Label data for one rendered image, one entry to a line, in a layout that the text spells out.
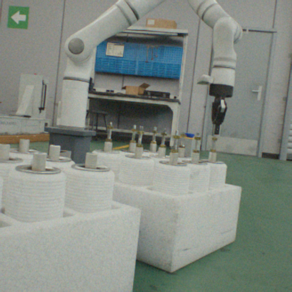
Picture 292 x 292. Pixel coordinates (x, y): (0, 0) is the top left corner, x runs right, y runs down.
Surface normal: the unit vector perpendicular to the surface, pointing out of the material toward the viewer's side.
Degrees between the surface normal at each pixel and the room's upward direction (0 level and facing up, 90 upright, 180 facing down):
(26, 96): 66
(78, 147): 91
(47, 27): 90
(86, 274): 90
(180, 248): 90
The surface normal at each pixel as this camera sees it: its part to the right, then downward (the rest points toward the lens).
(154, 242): -0.59, -0.02
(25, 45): -0.14, 0.04
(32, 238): 0.77, 0.12
